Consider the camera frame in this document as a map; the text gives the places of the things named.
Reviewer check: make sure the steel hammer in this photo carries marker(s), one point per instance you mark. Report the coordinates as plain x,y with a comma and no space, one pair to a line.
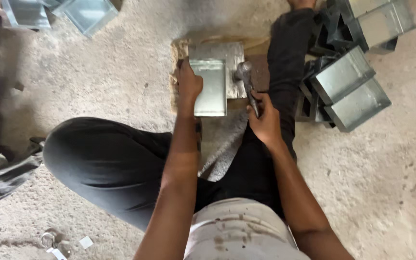
245,72

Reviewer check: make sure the wooden base board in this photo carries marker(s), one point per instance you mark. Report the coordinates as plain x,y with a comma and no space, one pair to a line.
256,47

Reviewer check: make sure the small round metal cap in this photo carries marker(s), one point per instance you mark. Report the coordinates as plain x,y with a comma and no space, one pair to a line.
48,239

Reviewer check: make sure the person's bare foot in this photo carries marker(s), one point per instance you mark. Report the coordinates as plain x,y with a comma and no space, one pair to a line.
302,3

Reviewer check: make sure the white paper scrap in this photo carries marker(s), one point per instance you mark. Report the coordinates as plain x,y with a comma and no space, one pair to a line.
86,242
59,254

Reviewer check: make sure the person's right fingers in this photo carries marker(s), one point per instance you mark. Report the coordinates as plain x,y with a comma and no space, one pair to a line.
256,103

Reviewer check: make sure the heap of sheet metal boxes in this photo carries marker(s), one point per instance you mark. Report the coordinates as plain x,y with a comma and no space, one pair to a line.
345,76

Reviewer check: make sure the person's left hand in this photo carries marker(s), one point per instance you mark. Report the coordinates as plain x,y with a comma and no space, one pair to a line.
186,88

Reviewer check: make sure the galvanized sheet metal box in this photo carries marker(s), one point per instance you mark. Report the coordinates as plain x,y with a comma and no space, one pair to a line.
211,90

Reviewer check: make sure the steel anvil block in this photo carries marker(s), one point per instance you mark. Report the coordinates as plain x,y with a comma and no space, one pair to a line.
229,52

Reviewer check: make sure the person's stained white shirt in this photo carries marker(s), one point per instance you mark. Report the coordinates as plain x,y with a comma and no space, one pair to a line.
240,234

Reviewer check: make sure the shiny sheet metal duct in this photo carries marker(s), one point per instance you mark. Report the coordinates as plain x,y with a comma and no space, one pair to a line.
89,14
27,12

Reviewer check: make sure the person's black trousers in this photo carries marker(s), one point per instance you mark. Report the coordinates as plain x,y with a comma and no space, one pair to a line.
114,162

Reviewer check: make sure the person's right hand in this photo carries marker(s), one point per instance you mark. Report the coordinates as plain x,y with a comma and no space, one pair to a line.
267,122

